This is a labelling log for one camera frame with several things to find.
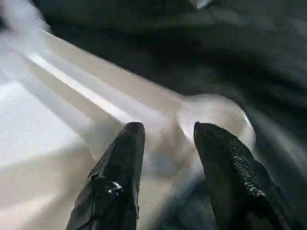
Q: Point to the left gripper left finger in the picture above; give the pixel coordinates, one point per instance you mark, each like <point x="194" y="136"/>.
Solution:
<point x="115" y="187"/>

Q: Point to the black work mat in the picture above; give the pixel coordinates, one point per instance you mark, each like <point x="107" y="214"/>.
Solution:
<point x="216" y="48"/>

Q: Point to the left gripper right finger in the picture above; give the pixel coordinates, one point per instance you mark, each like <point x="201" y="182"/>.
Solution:
<point x="235" y="187"/>

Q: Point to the white plastic table top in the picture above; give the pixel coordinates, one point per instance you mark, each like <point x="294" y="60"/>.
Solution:
<point x="48" y="119"/>

